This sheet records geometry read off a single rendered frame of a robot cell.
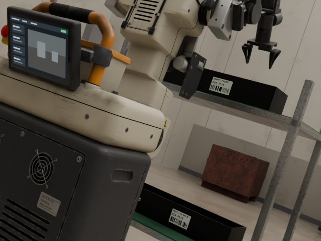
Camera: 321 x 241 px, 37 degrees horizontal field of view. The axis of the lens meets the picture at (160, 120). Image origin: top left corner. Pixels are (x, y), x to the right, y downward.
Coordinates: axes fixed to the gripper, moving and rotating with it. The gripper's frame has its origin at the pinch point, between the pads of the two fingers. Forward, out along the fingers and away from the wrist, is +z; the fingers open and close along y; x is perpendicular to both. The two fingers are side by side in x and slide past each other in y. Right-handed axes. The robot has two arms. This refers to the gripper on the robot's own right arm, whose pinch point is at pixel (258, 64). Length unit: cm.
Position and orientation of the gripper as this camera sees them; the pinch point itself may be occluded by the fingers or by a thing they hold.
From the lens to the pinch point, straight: 195.5
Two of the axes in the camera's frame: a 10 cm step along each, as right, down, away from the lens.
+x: -5.8, 2.8, -7.7
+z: -0.7, 9.2, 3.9
